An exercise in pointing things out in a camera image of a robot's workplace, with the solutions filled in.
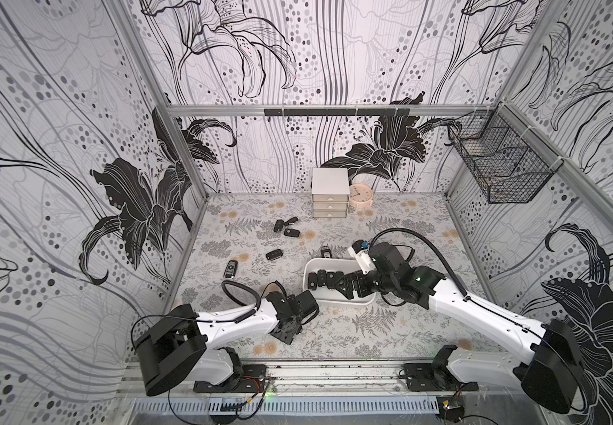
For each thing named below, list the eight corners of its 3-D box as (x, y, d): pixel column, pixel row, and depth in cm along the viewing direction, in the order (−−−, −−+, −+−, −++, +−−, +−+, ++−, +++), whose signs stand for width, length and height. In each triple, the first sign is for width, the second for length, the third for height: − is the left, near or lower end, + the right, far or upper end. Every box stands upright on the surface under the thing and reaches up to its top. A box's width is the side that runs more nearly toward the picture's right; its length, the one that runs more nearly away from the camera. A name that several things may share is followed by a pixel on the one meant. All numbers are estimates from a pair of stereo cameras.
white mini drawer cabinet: (312, 219, 112) (312, 196, 102) (312, 188, 125) (312, 165, 114) (347, 219, 112) (350, 196, 101) (343, 188, 125) (346, 165, 114)
